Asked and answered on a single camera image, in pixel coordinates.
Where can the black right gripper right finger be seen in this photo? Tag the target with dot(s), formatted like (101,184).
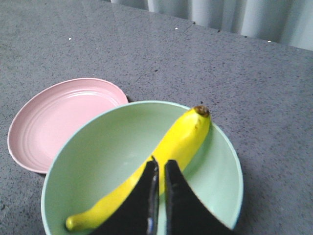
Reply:
(185,213)

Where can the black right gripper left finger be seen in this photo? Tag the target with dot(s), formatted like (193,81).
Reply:
(138,214)

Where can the yellow banana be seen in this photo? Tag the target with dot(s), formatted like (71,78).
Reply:
(180,143)

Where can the white pleated curtain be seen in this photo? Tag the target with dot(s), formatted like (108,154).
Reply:
(288,22)

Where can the pink plastic plate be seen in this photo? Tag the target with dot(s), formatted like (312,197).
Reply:
(45,123)

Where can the green plastic bowl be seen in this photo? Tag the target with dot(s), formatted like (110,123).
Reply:
(107,150)

